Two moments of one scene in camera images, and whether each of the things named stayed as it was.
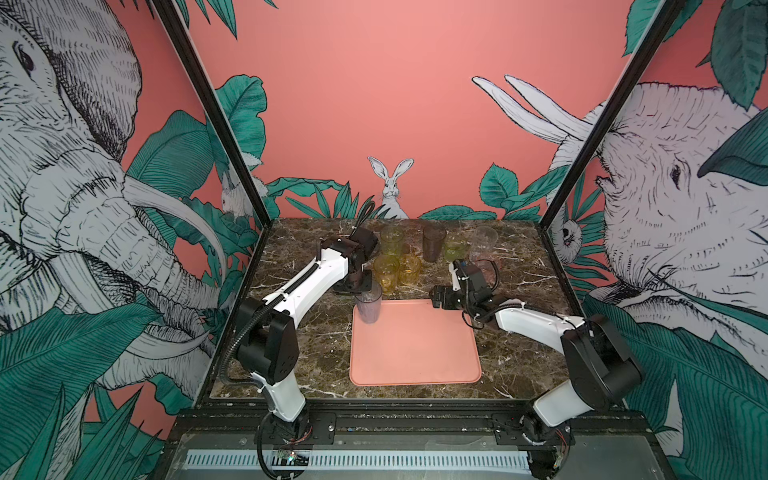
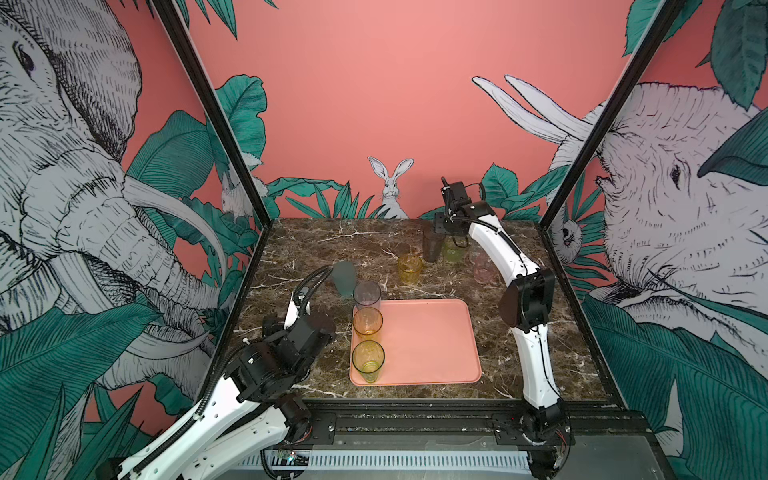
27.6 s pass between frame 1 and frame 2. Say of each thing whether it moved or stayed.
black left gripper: moved
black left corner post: stayed
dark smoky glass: stayed
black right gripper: moved
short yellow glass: stayed
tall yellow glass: moved
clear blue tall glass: stayed
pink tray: stayed
